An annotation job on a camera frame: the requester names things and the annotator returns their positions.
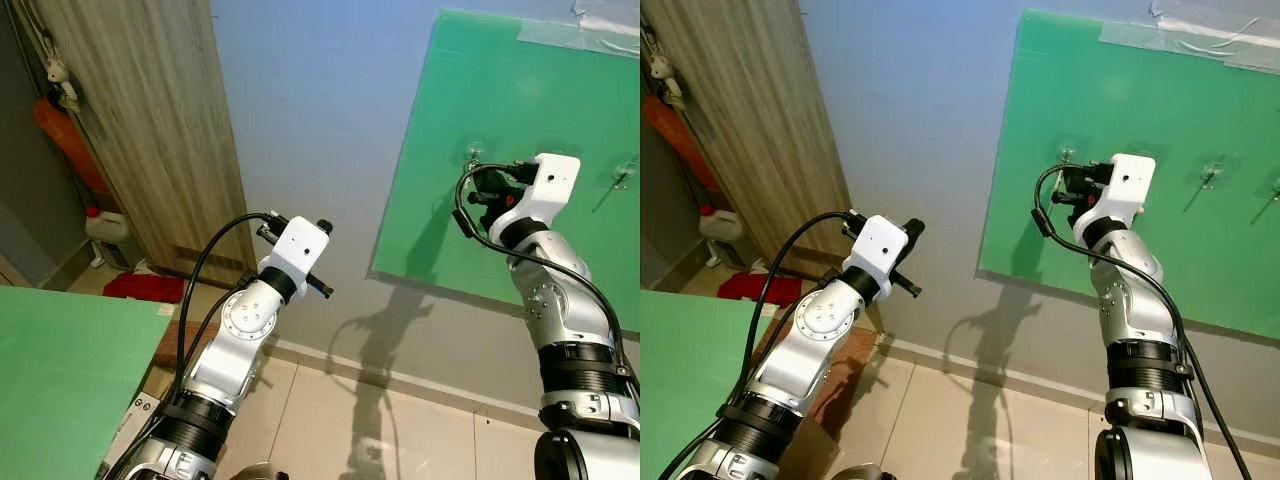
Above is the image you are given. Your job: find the red cloth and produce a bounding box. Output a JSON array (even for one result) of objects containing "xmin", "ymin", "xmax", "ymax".
[
  {"xmin": 717, "ymin": 271, "xmax": 792, "ymax": 304},
  {"xmin": 102, "ymin": 271, "xmax": 187, "ymax": 304}
]

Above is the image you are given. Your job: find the long clear tape strip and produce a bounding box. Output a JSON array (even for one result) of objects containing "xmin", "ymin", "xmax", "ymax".
[
  {"xmin": 517, "ymin": 12, "xmax": 641, "ymax": 60},
  {"xmin": 1098, "ymin": 12, "xmax": 1280, "ymax": 75}
]

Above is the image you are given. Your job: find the white plush toy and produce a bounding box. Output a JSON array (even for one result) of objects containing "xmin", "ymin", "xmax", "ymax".
[
  {"xmin": 647, "ymin": 54, "xmax": 687, "ymax": 112},
  {"xmin": 44, "ymin": 57, "xmax": 80, "ymax": 114}
]

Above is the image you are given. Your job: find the green table board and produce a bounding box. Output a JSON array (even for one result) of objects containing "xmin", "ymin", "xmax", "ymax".
[
  {"xmin": 0, "ymin": 284, "xmax": 174, "ymax": 480},
  {"xmin": 640, "ymin": 289, "xmax": 767, "ymax": 480}
]

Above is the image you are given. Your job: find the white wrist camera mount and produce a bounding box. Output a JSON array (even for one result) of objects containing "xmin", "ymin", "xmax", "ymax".
[
  {"xmin": 1083, "ymin": 152, "xmax": 1157, "ymax": 238},
  {"xmin": 503, "ymin": 152, "xmax": 582, "ymax": 238},
  {"xmin": 846, "ymin": 214, "xmax": 910, "ymax": 293},
  {"xmin": 266, "ymin": 214, "xmax": 332, "ymax": 293}
]

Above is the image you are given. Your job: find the green wall board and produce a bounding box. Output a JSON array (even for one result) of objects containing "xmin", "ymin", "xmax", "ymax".
[
  {"xmin": 977, "ymin": 7, "xmax": 1280, "ymax": 343},
  {"xmin": 369, "ymin": 7, "xmax": 641, "ymax": 334}
]

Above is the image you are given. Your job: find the wooden cabinet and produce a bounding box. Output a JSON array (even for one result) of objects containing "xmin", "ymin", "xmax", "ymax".
[
  {"xmin": 640, "ymin": 0, "xmax": 858, "ymax": 279},
  {"xmin": 0, "ymin": 0, "xmax": 258, "ymax": 288}
]

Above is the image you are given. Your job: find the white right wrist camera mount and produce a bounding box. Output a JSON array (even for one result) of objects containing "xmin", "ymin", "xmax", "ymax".
[
  {"xmin": 1083, "ymin": 152, "xmax": 1157, "ymax": 238},
  {"xmin": 503, "ymin": 152, "xmax": 582, "ymax": 238}
]

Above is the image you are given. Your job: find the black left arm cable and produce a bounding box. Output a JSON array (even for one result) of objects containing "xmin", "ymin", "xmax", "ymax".
[
  {"xmin": 660, "ymin": 209, "xmax": 863, "ymax": 480},
  {"xmin": 173, "ymin": 211, "xmax": 279, "ymax": 411}
]

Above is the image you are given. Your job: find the brown mat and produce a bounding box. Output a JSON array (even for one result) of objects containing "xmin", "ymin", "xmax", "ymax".
[
  {"xmin": 155, "ymin": 318, "xmax": 204, "ymax": 401},
  {"xmin": 800, "ymin": 322, "xmax": 883, "ymax": 426}
]

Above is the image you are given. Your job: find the orange bag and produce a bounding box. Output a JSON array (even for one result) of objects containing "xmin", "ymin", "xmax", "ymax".
[
  {"xmin": 32, "ymin": 96, "xmax": 110, "ymax": 197},
  {"xmin": 644, "ymin": 94, "xmax": 714, "ymax": 197}
]

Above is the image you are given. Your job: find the robot left leg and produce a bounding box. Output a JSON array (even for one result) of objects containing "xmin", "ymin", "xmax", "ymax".
[
  {"xmin": 228, "ymin": 461, "xmax": 293, "ymax": 480},
  {"xmin": 823, "ymin": 461, "xmax": 888, "ymax": 480}
]

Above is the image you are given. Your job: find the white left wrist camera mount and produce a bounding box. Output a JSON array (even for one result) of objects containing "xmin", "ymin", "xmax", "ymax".
[
  {"xmin": 846, "ymin": 214, "xmax": 910, "ymax": 293},
  {"xmin": 266, "ymin": 214, "xmax": 332, "ymax": 293}
]

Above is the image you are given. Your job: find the white jug with red cap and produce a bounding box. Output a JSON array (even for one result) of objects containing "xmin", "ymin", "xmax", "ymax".
[
  {"xmin": 84, "ymin": 206, "xmax": 132, "ymax": 267},
  {"xmin": 699, "ymin": 204, "xmax": 747, "ymax": 264}
]

